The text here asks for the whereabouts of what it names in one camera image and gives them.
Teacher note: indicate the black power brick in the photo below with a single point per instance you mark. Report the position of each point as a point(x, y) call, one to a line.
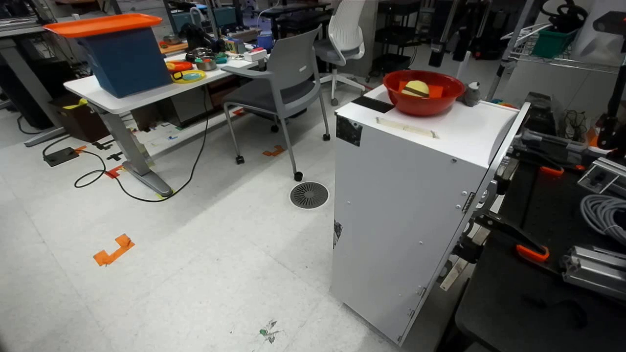
point(61, 158)

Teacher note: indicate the white office chair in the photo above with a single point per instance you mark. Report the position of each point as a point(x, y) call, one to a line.
point(345, 33)

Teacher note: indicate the grey office chair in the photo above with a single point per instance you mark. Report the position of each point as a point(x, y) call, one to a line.
point(294, 72)

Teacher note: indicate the black rectangular patch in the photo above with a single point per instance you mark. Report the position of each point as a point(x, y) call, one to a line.
point(372, 105)

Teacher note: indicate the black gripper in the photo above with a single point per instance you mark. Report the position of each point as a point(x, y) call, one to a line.
point(456, 13)

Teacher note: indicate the orange floor tape marker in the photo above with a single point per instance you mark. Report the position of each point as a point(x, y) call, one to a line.
point(274, 152)
point(108, 256)

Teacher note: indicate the beige tape strip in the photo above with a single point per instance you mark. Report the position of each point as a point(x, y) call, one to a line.
point(407, 128)

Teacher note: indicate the aluminium extrusion rail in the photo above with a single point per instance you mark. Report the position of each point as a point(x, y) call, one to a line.
point(597, 267)

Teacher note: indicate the orange bin lid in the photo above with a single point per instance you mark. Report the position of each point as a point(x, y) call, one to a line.
point(104, 25)

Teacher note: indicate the orange block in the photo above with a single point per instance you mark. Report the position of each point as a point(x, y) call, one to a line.
point(435, 93)

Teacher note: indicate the white cabinet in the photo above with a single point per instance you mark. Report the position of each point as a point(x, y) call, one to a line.
point(403, 216)

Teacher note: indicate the green bin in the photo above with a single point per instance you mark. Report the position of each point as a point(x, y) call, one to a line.
point(552, 44)

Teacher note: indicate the round floor drain cover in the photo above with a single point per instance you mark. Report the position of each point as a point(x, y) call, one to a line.
point(309, 197)

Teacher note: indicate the red bowl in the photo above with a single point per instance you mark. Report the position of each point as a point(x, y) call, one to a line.
point(423, 107)

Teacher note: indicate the black breadboard table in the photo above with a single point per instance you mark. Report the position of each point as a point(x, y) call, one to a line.
point(521, 287)

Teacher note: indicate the black shelf cart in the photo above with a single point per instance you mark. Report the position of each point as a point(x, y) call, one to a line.
point(397, 33)

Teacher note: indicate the grey desk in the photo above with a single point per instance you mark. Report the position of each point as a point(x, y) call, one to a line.
point(26, 80)

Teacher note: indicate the small white box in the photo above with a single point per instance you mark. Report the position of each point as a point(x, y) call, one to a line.
point(255, 56)

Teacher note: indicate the black stand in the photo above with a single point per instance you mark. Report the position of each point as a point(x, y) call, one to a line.
point(617, 85)

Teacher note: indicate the blue storage bin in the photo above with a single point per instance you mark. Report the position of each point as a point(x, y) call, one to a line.
point(127, 66)

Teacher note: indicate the white desk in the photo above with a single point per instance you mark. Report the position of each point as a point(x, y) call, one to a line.
point(124, 99)

